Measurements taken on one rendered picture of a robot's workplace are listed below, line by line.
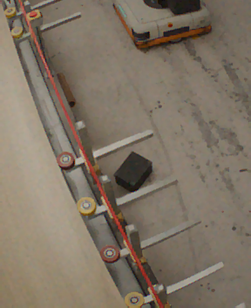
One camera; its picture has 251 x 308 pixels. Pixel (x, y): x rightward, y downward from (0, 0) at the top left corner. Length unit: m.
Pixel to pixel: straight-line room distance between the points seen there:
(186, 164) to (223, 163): 0.25
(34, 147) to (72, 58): 1.66
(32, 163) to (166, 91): 1.54
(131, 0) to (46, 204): 2.18
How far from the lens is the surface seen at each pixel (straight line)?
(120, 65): 3.67
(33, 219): 2.07
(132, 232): 1.68
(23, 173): 2.19
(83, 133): 1.97
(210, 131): 3.29
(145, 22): 3.60
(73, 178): 2.45
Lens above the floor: 2.73
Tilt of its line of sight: 57 degrees down
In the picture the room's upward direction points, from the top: 9 degrees counter-clockwise
